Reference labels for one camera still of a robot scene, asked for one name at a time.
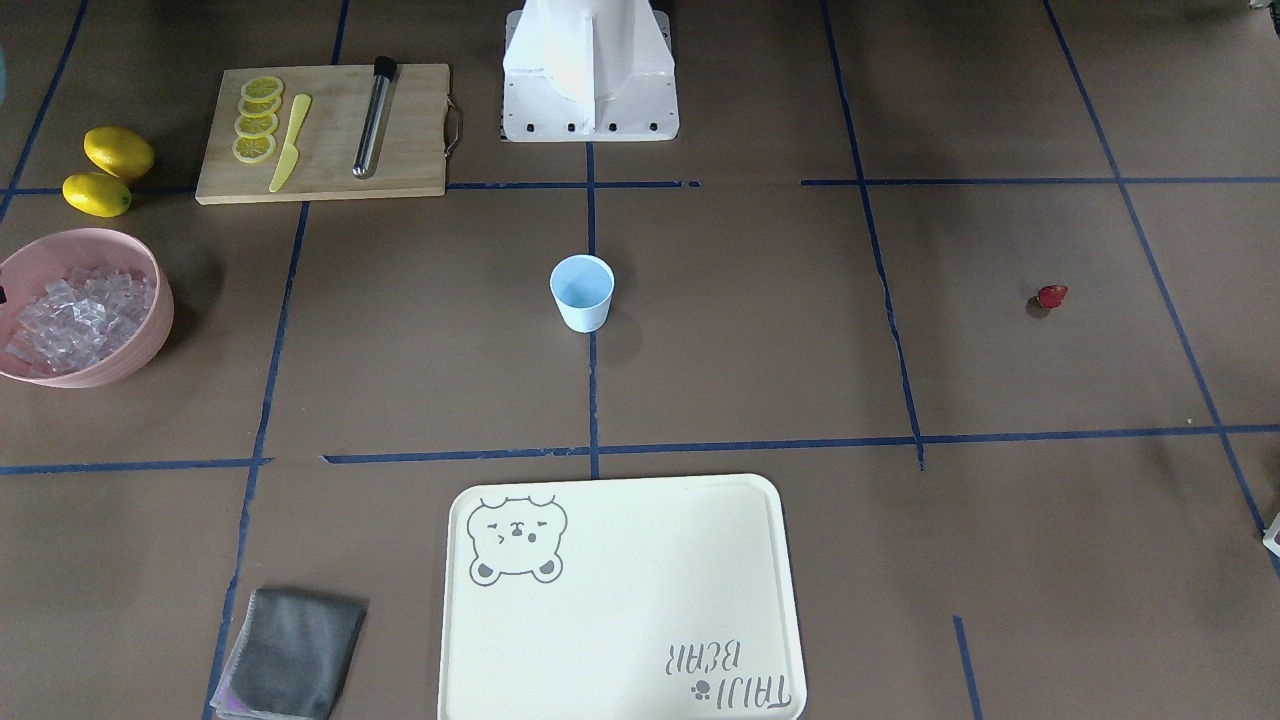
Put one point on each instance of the light blue plastic cup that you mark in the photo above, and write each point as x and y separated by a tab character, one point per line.
582	287

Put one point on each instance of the pile of clear ice cubes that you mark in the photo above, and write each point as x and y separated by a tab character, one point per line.
80	320

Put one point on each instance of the cream bear serving tray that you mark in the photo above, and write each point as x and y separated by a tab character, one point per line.
641	598

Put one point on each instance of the steel muddler with black tip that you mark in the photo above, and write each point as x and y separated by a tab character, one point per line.
384	72

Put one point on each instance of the red strawberry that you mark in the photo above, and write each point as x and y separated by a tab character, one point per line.
1051	296

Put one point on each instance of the yellow plastic knife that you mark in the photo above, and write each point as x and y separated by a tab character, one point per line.
288	152

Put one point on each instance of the wooden cutting board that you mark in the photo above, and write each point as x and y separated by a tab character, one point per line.
410	158

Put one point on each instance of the grey folded cloth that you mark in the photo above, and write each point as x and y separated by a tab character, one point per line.
291	657

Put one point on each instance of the upper lemon slice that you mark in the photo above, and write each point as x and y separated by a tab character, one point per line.
262	89

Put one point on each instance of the upper whole lemon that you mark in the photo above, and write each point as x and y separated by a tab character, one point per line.
119	151

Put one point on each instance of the whole lemon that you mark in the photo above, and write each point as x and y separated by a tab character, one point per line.
119	151
97	194

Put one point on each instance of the lower whole lemon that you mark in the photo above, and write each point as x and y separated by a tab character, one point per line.
97	194

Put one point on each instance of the pink bowl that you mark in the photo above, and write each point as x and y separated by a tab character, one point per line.
26	272

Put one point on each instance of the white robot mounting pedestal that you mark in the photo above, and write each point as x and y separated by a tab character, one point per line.
588	71

